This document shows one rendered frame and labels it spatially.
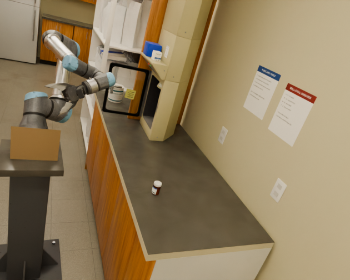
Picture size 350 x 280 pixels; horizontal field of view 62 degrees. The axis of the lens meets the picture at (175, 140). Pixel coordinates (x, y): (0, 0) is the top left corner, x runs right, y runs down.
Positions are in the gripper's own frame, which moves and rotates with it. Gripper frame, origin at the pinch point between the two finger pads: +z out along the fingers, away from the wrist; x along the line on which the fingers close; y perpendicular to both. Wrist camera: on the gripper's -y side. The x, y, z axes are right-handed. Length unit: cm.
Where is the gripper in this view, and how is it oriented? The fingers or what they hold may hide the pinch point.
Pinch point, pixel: (50, 101)
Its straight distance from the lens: 149.6
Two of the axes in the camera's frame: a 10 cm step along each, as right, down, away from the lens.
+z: -7.4, 4.2, -5.2
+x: -2.2, -8.9, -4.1
